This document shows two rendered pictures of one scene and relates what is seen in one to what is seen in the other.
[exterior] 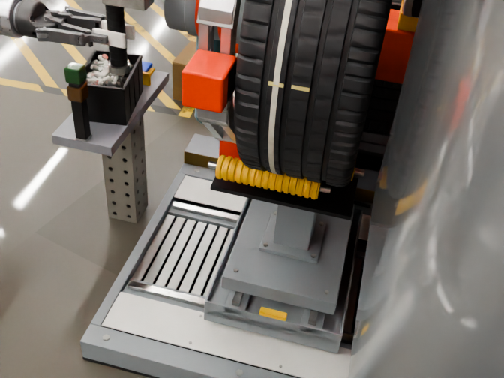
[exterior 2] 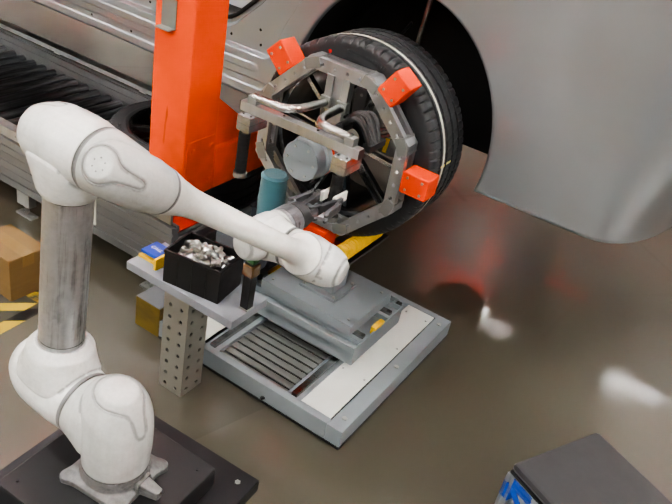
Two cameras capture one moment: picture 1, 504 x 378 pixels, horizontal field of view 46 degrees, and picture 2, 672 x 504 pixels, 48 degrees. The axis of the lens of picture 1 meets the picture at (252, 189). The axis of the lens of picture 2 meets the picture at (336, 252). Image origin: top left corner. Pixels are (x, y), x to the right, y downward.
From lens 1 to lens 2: 224 cm
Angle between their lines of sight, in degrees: 59
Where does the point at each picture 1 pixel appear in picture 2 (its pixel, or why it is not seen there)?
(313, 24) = (449, 129)
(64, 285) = (253, 444)
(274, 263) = (348, 302)
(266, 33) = (440, 143)
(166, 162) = (122, 340)
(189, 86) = (429, 188)
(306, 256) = (350, 286)
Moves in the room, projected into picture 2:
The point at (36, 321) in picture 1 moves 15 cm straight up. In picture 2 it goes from (287, 469) to (294, 435)
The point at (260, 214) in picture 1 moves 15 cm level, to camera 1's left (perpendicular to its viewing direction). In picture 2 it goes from (297, 290) to (280, 310)
